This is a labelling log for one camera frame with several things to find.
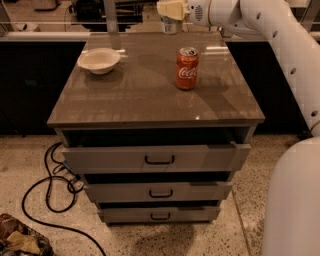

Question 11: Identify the red Coca-Cola can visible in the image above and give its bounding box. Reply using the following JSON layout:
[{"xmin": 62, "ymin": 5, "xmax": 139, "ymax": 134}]
[{"xmin": 176, "ymin": 47, "xmax": 199, "ymax": 90}]

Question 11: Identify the basket with cloths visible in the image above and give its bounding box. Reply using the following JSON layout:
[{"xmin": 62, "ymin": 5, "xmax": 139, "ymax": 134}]
[{"xmin": 0, "ymin": 213, "xmax": 54, "ymax": 256}]

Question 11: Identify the top grey drawer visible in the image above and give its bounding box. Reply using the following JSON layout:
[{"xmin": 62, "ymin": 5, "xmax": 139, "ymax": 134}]
[{"xmin": 63, "ymin": 143, "xmax": 251, "ymax": 174}]

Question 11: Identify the grey drawer cabinet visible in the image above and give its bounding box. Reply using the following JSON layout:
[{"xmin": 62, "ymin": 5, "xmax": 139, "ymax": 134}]
[{"xmin": 48, "ymin": 32, "xmax": 264, "ymax": 211}]

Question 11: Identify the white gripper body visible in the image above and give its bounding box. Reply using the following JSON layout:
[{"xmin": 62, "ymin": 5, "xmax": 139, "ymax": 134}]
[{"xmin": 187, "ymin": 0, "xmax": 211, "ymax": 27}]

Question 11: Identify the silver green 7up can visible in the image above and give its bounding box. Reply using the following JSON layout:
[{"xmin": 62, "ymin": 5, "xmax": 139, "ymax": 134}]
[{"xmin": 160, "ymin": 16, "xmax": 177, "ymax": 35}]

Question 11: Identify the bottom grey drawer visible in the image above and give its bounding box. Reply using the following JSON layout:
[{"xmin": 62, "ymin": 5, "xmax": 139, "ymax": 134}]
[{"xmin": 98, "ymin": 206, "xmax": 220, "ymax": 224}]

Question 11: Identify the black floor cable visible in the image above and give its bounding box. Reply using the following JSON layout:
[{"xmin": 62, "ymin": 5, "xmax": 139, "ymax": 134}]
[{"xmin": 21, "ymin": 142, "xmax": 107, "ymax": 256}]

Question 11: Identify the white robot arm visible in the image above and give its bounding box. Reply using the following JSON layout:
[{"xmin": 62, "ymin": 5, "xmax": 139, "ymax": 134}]
[{"xmin": 157, "ymin": 0, "xmax": 320, "ymax": 256}]

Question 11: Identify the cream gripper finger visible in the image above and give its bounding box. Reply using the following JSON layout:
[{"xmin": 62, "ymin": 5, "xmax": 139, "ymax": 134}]
[{"xmin": 157, "ymin": 0, "xmax": 189, "ymax": 21}]

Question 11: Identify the white paper bowl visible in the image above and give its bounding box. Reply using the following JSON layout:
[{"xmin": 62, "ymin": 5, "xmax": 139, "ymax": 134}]
[{"xmin": 77, "ymin": 48, "xmax": 121, "ymax": 75}]

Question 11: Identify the grey drawer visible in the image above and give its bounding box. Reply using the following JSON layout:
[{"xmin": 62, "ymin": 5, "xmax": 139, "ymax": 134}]
[
  {"xmin": 98, "ymin": 206, "xmax": 220, "ymax": 224},
  {"xmin": 85, "ymin": 182, "xmax": 232, "ymax": 203},
  {"xmin": 63, "ymin": 143, "xmax": 251, "ymax": 174}
]

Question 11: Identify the middle grey drawer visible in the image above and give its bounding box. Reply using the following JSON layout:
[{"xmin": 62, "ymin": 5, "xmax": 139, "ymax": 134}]
[{"xmin": 85, "ymin": 182, "xmax": 232, "ymax": 203}]

